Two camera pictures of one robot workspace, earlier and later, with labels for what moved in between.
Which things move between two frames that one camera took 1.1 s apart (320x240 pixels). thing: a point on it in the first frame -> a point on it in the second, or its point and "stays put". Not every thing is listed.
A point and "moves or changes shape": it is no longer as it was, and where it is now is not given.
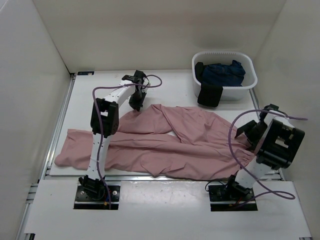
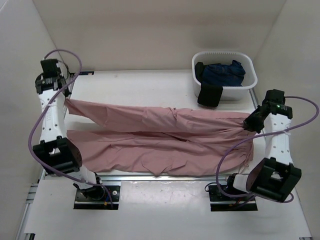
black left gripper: [137, 105] -> [66, 93]
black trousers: [209, 94] stays put
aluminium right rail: [254, 99] stays put
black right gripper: [253, 140] -> [249, 125]
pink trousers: [190, 143] moves or changes shape
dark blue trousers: [224, 75] stays put
